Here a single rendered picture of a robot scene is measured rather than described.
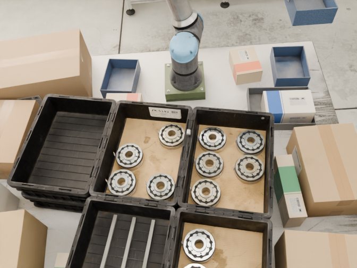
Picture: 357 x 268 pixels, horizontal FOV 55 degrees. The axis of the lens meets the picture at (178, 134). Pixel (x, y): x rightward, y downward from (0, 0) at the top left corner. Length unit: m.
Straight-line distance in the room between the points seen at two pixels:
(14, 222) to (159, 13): 2.34
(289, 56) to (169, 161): 0.86
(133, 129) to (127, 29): 1.79
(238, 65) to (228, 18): 1.48
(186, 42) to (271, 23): 1.70
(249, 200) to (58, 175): 0.72
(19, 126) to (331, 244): 1.22
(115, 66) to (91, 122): 0.43
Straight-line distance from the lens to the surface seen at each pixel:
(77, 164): 1.38
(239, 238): 1.20
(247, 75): 1.64
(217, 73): 1.72
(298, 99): 1.54
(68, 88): 1.61
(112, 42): 3.01
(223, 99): 1.62
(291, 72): 1.76
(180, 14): 1.48
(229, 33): 2.96
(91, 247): 1.25
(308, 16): 1.42
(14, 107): 1.61
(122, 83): 1.73
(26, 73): 1.66
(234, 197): 1.24
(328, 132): 1.40
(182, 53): 1.43
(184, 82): 1.54
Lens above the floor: 1.98
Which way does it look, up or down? 58 degrees down
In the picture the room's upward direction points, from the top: 8 degrees counter-clockwise
